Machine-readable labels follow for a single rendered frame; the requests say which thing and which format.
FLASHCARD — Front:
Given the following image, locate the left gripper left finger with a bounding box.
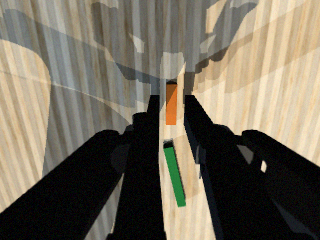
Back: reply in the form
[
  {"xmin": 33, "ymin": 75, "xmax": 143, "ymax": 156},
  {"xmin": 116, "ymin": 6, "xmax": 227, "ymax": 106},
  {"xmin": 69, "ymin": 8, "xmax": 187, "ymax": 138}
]
[{"xmin": 0, "ymin": 95, "xmax": 167, "ymax": 240}]

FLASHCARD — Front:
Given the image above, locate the orange rod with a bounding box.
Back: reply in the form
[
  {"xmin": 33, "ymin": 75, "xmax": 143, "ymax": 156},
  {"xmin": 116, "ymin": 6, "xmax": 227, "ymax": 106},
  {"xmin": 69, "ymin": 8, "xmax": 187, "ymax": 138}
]
[{"xmin": 166, "ymin": 83, "xmax": 177, "ymax": 125}]

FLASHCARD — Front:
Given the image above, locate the green rod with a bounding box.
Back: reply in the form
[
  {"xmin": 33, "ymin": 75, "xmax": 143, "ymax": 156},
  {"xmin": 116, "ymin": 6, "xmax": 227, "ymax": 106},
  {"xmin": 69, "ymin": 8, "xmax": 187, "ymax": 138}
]
[{"xmin": 163, "ymin": 143, "xmax": 186, "ymax": 207}]

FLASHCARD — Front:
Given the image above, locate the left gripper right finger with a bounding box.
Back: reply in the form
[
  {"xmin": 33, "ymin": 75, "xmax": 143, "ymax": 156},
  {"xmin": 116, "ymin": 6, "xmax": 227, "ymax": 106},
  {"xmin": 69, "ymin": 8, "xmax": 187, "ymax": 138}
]
[{"xmin": 184, "ymin": 95, "xmax": 320, "ymax": 240}]

